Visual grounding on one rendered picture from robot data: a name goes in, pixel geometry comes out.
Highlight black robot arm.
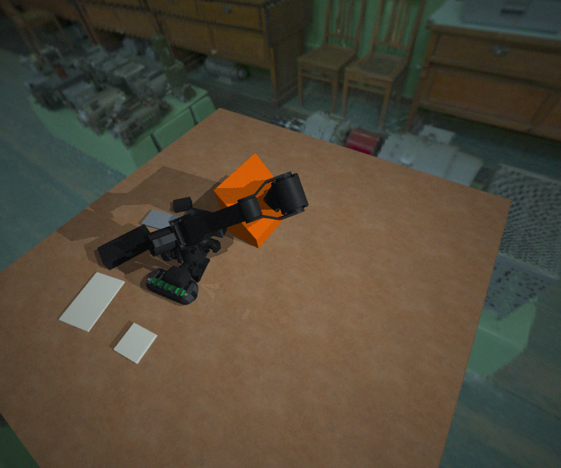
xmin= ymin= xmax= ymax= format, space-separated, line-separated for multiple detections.
xmin=144 ymin=172 xmax=309 ymax=264

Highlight dark grey controller unit with white label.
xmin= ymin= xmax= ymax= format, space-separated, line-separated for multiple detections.
xmin=146 ymin=268 xmax=199 ymax=305

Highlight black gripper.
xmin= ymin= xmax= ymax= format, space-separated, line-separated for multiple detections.
xmin=163 ymin=238 xmax=221 ymax=288

